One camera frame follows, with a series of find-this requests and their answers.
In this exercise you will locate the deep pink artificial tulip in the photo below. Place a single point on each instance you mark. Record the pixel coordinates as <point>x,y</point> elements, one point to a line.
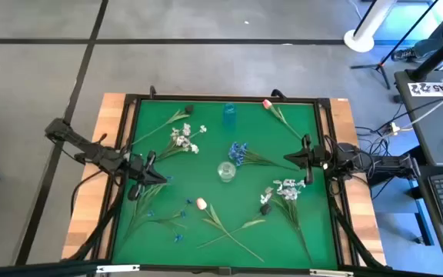
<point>267,103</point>

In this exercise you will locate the black tripod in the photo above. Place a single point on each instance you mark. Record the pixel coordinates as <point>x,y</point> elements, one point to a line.
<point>380,67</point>

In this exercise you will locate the green table mat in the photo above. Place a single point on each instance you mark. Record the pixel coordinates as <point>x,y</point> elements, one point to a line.
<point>198,181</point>

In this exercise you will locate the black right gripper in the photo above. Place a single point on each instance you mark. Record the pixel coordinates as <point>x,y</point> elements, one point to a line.
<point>317,157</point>

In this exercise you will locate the white artificial flower bunch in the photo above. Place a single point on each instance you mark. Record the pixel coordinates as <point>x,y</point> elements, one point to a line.
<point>183,141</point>
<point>288,192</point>

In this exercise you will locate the black aluminium table frame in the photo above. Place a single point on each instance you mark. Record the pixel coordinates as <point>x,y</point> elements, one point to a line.
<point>206,97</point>

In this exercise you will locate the white round pillar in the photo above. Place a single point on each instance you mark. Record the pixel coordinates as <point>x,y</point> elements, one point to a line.
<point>360,40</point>

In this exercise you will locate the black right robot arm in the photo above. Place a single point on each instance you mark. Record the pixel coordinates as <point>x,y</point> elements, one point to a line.
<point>379,163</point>

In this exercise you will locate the white printed label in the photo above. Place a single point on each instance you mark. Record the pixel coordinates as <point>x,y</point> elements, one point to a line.
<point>423,88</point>

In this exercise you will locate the blue glass vase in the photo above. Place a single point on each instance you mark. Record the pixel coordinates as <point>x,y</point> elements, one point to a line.
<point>229,115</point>

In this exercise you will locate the pale pink artificial tulip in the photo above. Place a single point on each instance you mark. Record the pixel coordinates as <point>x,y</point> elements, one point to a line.
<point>201,203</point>

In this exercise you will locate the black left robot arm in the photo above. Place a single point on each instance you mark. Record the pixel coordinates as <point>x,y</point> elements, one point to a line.
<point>94,154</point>

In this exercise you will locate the person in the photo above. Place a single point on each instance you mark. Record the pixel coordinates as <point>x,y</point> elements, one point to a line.
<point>429,48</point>

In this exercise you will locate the sparse blue flower sprig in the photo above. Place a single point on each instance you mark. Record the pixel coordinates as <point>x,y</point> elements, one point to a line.
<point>144,195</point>

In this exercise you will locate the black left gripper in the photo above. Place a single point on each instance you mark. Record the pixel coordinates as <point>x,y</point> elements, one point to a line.
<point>138,169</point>

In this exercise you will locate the clear glass vase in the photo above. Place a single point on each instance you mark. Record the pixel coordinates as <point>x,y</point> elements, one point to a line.
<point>226,172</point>

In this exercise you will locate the white power strip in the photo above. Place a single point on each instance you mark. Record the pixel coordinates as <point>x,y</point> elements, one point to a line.
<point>394,127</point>

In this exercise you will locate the dense blue flower bunch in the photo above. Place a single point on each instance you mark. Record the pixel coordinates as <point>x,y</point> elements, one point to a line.
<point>238,153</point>

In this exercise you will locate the black pole stand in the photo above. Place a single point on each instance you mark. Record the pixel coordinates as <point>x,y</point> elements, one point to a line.
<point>437,54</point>

